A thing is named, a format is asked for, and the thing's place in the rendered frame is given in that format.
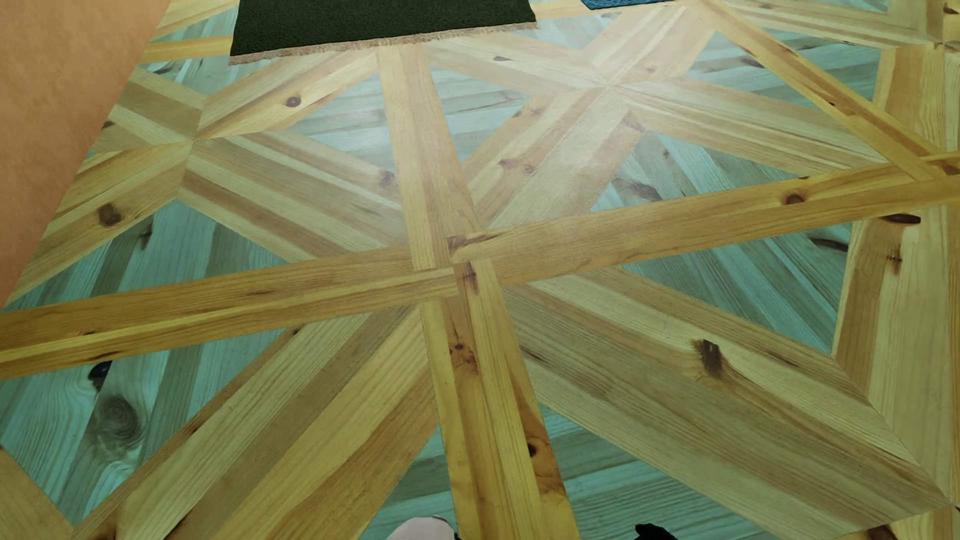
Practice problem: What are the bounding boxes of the white robot foot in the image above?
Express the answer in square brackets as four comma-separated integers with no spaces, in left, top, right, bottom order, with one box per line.
[386,516,459,540]

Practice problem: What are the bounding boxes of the dark green carpet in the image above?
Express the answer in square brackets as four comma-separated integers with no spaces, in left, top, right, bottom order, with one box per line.
[229,0,538,66]

